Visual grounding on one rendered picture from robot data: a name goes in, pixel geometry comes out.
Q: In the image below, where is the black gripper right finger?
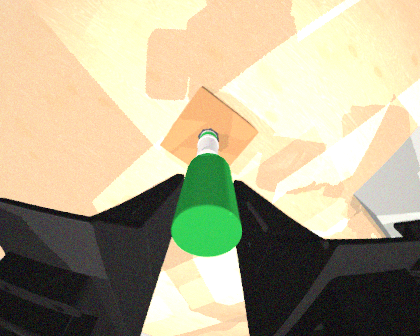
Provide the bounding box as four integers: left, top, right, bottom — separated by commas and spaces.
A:
234, 179, 420, 336

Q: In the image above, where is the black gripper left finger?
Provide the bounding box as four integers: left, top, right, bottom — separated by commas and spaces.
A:
0, 173, 185, 336

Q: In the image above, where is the orange square block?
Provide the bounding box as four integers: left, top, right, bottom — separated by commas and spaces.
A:
160, 85, 259, 165

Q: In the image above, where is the green marker cap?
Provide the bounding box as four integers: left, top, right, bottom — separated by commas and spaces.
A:
171, 152, 242, 257

